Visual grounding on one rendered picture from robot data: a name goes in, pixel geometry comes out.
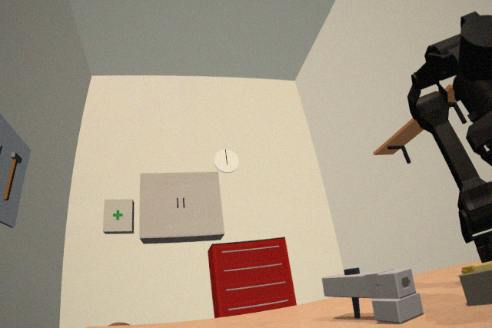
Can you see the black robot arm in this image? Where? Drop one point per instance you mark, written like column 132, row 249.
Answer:
column 468, row 57

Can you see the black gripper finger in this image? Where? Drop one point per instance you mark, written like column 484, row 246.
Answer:
column 487, row 157

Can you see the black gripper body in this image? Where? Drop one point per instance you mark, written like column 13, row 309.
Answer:
column 480, row 132

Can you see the grey cylinder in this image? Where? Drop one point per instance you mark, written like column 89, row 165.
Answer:
column 481, row 266

